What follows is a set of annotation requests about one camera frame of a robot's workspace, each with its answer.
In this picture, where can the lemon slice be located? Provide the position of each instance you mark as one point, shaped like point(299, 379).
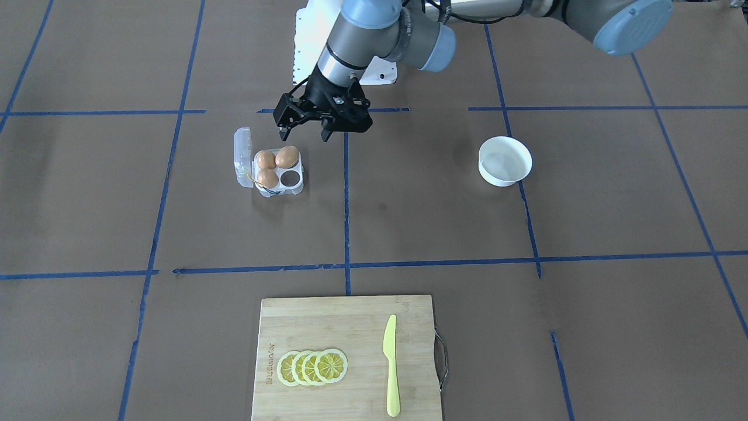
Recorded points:
point(308, 367)
point(331, 365)
point(297, 368)
point(286, 369)

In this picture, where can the brown egg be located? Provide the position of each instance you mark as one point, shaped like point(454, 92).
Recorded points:
point(268, 179)
point(287, 157)
point(265, 160)

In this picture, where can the yellow plastic knife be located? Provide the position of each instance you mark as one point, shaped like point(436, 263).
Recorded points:
point(393, 406)

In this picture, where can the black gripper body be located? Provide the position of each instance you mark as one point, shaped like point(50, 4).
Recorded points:
point(316, 93)

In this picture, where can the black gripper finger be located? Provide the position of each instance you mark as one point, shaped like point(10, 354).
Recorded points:
point(327, 130)
point(285, 129)

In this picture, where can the bamboo cutting board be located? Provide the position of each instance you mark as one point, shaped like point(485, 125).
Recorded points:
point(347, 358)

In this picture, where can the white ceramic bowl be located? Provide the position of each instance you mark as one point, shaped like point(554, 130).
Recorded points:
point(504, 161)

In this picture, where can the brown egg front in box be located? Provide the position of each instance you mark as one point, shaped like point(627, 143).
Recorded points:
point(268, 179)

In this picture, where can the clear plastic egg box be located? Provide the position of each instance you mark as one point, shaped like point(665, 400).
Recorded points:
point(291, 181)

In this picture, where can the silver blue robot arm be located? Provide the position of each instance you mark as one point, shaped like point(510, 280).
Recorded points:
point(339, 41)

